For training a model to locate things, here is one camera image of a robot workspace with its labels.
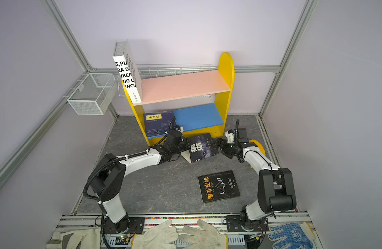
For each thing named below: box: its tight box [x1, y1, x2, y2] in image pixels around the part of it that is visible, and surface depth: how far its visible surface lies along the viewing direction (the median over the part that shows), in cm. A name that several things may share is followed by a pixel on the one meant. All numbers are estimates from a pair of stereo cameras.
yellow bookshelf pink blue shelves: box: [121, 51, 235, 146], surface depth 90 cm
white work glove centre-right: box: [178, 218, 227, 249], surface depth 72 cm
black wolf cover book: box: [180, 132, 219, 164], surface depth 95 cm
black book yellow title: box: [198, 170, 241, 204], surface depth 86 cm
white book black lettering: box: [112, 39, 143, 105], surface depth 61 cm
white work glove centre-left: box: [132, 219, 180, 249], surface depth 72 cm
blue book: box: [143, 111, 175, 138], surface depth 93 cm
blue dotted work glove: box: [268, 221, 317, 249], surface depth 72 cm
